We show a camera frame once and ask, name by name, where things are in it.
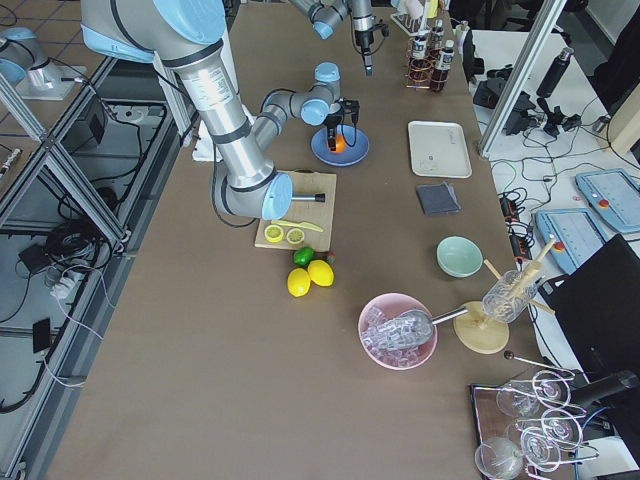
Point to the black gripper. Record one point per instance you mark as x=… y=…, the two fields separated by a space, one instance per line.
x=332 y=121
x=362 y=26

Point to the orange fruit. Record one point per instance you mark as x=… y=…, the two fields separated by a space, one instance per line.
x=339 y=145

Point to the blue plate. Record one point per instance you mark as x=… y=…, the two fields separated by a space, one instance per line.
x=357 y=146

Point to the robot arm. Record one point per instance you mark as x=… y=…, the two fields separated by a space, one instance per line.
x=326 y=18
x=189 y=39

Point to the dark drink bottle middle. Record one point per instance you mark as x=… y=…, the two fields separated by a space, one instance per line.
x=417 y=62

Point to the dark drink bottle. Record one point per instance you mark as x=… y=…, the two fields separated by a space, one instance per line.
x=417 y=62
x=436 y=38
x=442 y=66

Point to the pink cup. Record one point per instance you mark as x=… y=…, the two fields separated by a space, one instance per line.
x=414 y=8

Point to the dark drink bottle back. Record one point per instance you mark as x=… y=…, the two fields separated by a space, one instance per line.
x=436 y=38

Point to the metal cylinder tool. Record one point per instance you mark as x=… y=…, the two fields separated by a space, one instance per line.
x=314 y=198

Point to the dark drink bottle front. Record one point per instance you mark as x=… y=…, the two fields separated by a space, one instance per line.
x=442 y=66

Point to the yellow cup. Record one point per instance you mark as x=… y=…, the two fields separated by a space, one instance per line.
x=431 y=8

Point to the wooden cutting board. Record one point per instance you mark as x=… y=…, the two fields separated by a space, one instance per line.
x=317 y=213

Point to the yellow plastic knife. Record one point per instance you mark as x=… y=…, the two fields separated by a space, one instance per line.
x=302 y=225

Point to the cream rectangular tray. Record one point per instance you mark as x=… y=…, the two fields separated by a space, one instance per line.
x=438 y=149

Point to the lemon slice near knife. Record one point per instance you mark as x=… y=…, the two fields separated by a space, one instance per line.
x=295 y=236

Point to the lemon slice at corner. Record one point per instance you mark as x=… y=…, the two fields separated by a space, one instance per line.
x=273 y=233

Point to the grey folded cloth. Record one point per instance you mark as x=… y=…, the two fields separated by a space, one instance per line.
x=438 y=199

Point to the green lime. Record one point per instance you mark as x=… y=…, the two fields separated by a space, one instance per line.
x=303 y=256

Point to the yellow lemon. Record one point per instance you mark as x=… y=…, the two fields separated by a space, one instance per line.
x=321 y=273
x=298 y=282

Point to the green bowl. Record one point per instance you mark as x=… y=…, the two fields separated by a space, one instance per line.
x=459 y=257

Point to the black thermos bottle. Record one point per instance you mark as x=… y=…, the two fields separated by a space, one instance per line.
x=554 y=73

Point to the pink bowl with ice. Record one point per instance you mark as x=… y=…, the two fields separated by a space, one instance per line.
x=374 y=315

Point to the metal ice scoop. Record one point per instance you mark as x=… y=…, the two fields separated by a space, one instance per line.
x=414 y=328

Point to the glass mug on stand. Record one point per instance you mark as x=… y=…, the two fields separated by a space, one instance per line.
x=504 y=302

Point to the wooden cup tree stand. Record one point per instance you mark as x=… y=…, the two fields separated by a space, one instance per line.
x=481 y=333

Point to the blue teach pendant near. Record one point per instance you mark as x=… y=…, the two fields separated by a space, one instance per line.
x=577 y=235

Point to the blue teach pendant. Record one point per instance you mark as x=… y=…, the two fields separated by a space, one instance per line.
x=614 y=195
x=577 y=235

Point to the blue teach pendant far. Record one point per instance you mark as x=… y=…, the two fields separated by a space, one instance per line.
x=614 y=195

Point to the wine glass rack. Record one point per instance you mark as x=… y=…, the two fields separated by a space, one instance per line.
x=529 y=428

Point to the copper wire bottle rack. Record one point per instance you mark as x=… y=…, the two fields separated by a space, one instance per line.
x=429 y=68

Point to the aluminium frame post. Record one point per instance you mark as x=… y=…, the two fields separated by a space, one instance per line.
x=533 y=45

